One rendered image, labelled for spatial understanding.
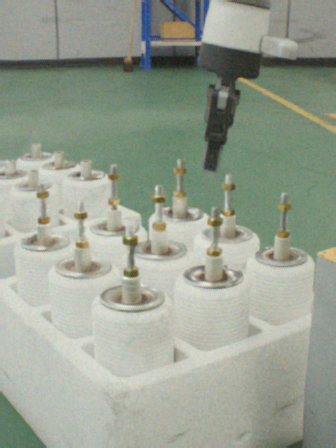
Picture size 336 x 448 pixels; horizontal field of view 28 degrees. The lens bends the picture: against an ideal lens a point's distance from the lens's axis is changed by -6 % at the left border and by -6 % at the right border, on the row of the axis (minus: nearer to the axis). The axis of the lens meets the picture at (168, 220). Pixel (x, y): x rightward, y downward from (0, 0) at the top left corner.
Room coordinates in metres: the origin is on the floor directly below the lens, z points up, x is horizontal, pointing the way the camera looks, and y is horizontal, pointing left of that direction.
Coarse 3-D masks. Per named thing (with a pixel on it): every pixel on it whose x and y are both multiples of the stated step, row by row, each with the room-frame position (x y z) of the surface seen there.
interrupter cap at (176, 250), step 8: (168, 240) 0.95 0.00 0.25; (136, 248) 0.92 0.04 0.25; (144, 248) 0.92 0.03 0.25; (168, 248) 0.93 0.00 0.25; (176, 248) 0.92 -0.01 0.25; (184, 248) 0.92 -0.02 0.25; (136, 256) 0.89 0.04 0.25; (144, 256) 0.89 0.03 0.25; (152, 256) 0.89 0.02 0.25; (160, 256) 0.89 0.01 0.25; (168, 256) 0.89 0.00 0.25; (176, 256) 0.89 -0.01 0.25
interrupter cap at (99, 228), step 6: (96, 222) 1.03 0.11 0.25; (102, 222) 1.04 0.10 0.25; (126, 222) 1.04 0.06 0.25; (132, 222) 1.04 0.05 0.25; (90, 228) 1.00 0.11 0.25; (96, 228) 1.01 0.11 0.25; (102, 228) 1.01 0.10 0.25; (138, 228) 1.00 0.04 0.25; (96, 234) 0.99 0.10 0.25; (102, 234) 0.98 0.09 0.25; (108, 234) 0.98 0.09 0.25; (114, 234) 0.98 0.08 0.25; (120, 234) 0.98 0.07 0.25
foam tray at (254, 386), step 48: (0, 288) 0.94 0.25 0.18; (0, 336) 0.93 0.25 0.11; (48, 336) 0.79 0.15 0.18; (288, 336) 0.80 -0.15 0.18; (0, 384) 0.94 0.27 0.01; (48, 384) 0.79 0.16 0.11; (96, 384) 0.68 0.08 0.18; (144, 384) 0.67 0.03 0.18; (192, 384) 0.71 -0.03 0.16; (240, 384) 0.75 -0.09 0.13; (288, 384) 0.80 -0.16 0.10; (48, 432) 0.79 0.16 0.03; (96, 432) 0.68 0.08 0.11; (144, 432) 0.67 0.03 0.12; (192, 432) 0.71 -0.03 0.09; (240, 432) 0.75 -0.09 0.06; (288, 432) 0.80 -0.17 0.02
